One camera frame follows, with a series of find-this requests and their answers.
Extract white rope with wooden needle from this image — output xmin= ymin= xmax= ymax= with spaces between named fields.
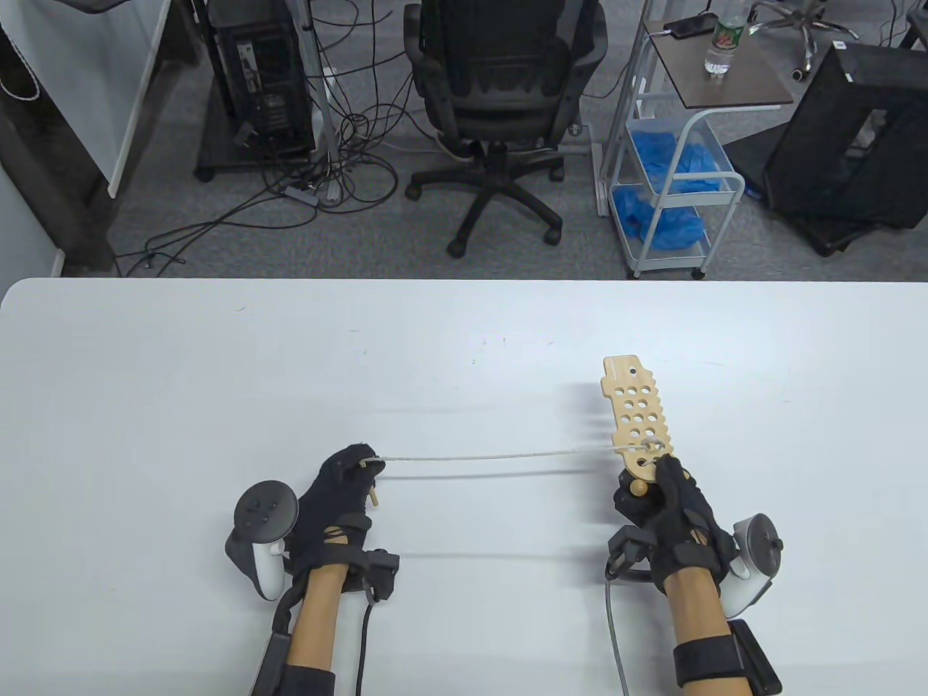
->
xmin=360 ymin=435 xmax=664 ymax=508

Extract person's left forearm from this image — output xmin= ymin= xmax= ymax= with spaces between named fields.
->
xmin=286 ymin=565 xmax=349 ymax=668

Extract grey white left hand controller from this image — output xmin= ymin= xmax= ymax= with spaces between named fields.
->
xmin=225 ymin=481 xmax=299 ymax=601

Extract clear plastic water bottle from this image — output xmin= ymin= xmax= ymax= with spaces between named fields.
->
xmin=703 ymin=0 xmax=750 ymax=77

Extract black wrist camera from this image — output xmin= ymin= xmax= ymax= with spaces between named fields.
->
xmin=341 ymin=549 xmax=401 ymax=602
xmin=604 ymin=526 xmax=653 ymax=584

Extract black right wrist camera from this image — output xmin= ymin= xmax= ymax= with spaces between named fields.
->
xmin=604 ymin=526 xmax=653 ymax=584

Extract grey white hand controller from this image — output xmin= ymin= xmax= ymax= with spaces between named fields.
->
xmin=225 ymin=481 xmax=299 ymax=601
xmin=721 ymin=513 xmax=784 ymax=619

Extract grey right wrist cable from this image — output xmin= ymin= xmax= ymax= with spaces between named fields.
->
xmin=605 ymin=580 xmax=628 ymax=696

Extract tangle of black cables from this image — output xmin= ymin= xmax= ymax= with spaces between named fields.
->
xmin=116 ymin=0 xmax=436 ymax=276

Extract black left arm strap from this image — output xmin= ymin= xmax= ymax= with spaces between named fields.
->
xmin=279 ymin=661 xmax=336 ymax=696

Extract black flat stand base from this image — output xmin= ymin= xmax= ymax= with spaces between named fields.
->
xmin=724 ymin=129 xmax=900 ymax=258

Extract black right arm strap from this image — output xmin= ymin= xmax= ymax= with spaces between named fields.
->
xmin=673 ymin=634 xmax=747 ymax=686

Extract white rolling cart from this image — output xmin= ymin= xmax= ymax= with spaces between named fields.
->
xmin=596 ymin=14 xmax=746 ymax=280

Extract black mesh box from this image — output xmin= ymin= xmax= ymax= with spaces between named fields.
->
xmin=765 ymin=42 xmax=928 ymax=233

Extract wooden crocodile lacing toy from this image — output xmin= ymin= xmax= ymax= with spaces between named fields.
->
xmin=600 ymin=355 xmax=676 ymax=483

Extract person's left hand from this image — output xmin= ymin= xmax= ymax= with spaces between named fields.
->
xmin=286 ymin=444 xmax=385 ymax=577

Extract black left forearm box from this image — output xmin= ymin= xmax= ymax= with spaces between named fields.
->
xmin=250 ymin=631 xmax=291 ymax=696

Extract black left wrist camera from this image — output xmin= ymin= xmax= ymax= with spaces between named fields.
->
xmin=341 ymin=549 xmax=401 ymax=602

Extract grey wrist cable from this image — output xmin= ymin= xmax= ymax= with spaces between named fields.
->
xmin=605 ymin=580 xmax=628 ymax=696
xmin=355 ymin=600 xmax=374 ymax=696

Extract black arm strap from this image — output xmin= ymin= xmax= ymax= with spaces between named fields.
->
xmin=279 ymin=661 xmax=336 ymax=696
xmin=673 ymin=634 xmax=747 ymax=686

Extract black phone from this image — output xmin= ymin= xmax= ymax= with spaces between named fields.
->
xmin=663 ymin=14 xmax=718 ymax=38

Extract black right forearm box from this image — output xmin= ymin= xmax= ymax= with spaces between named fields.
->
xmin=725 ymin=618 xmax=782 ymax=696

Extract person's right forearm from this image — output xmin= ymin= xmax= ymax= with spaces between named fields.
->
xmin=663 ymin=569 xmax=733 ymax=646

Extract black office chair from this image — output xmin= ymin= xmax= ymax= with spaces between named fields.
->
xmin=403 ymin=0 xmax=610 ymax=258

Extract chrome chair base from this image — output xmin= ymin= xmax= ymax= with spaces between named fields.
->
xmin=747 ymin=0 xmax=863 ymax=80

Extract brown side table top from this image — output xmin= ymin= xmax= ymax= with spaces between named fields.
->
xmin=645 ymin=20 xmax=796 ymax=109

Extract black wheeled platform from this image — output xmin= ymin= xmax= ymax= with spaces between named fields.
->
xmin=194 ymin=94 xmax=320 ymax=182

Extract blue gloves pile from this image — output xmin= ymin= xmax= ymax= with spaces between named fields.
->
xmin=613 ymin=187 xmax=708 ymax=251
xmin=631 ymin=130 xmax=732 ymax=195

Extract grey white right hand controller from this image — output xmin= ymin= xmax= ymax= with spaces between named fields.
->
xmin=721 ymin=513 xmax=784 ymax=619

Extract black computer tower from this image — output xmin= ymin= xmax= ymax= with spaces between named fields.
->
xmin=209 ymin=0 xmax=317 ymax=157

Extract person's right hand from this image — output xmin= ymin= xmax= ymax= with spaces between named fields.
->
xmin=613 ymin=457 xmax=737 ymax=597

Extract grey left wrist cable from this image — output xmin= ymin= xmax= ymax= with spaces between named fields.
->
xmin=355 ymin=600 xmax=374 ymax=696

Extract silver metal pole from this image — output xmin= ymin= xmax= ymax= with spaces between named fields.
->
xmin=301 ymin=0 xmax=341 ymax=204

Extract white board panel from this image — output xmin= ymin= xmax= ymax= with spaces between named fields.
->
xmin=0 ymin=0 xmax=175 ymax=198

